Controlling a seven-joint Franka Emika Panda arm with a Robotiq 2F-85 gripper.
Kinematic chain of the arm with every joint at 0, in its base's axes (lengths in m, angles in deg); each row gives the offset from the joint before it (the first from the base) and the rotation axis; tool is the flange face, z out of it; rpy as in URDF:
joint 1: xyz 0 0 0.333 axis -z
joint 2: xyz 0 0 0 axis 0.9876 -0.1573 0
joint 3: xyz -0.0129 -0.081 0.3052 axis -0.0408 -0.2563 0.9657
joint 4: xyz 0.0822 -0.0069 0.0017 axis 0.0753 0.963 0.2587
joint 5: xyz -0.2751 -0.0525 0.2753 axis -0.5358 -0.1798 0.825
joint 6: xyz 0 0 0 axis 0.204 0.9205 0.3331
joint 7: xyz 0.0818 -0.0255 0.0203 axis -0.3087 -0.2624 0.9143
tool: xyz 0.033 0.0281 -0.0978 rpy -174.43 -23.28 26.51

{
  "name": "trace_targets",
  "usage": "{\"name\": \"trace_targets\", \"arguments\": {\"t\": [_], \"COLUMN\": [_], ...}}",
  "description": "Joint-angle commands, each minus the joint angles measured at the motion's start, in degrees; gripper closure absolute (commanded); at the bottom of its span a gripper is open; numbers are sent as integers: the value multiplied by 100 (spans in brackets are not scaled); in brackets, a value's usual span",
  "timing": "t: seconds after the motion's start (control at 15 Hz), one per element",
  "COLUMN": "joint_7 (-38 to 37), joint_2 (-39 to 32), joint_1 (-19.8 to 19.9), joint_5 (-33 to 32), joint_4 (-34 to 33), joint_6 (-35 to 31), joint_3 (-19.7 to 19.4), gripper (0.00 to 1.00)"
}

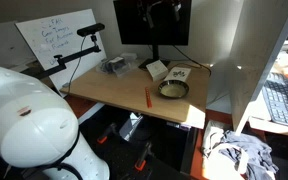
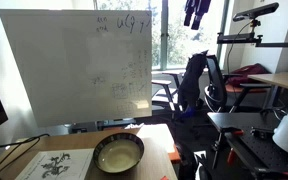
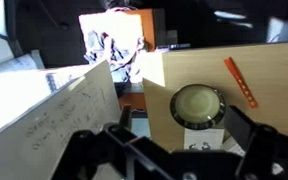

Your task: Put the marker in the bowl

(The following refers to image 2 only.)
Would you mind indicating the cream bowl with dark rim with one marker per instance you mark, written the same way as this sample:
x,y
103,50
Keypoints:
x,y
118,152

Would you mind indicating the black jacket on chair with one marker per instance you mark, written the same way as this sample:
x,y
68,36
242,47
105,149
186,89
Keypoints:
x,y
189,90

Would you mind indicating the white whiteboard with writing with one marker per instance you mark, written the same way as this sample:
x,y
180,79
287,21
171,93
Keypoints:
x,y
82,65

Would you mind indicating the black mesh office chair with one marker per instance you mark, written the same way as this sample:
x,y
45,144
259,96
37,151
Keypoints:
x,y
216,92

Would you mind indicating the dark red bag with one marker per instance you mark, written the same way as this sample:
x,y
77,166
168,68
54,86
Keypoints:
x,y
241,74

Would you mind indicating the purple cloth hanging at window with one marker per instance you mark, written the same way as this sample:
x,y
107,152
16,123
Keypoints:
x,y
194,11

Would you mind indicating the white booklet with black drawing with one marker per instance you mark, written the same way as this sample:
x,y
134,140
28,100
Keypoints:
x,y
58,165

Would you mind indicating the light wooden side desk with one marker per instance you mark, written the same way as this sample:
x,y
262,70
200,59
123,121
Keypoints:
x,y
278,79

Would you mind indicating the black perforated robot table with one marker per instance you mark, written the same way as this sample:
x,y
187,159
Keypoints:
x,y
249,135

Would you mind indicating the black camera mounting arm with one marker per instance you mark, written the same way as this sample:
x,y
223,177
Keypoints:
x,y
249,38

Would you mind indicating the black clamp with orange handle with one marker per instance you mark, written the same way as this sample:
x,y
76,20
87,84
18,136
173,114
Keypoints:
x,y
222,141

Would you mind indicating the black camera on mount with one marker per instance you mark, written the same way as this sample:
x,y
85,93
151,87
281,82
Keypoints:
x,y
255,12

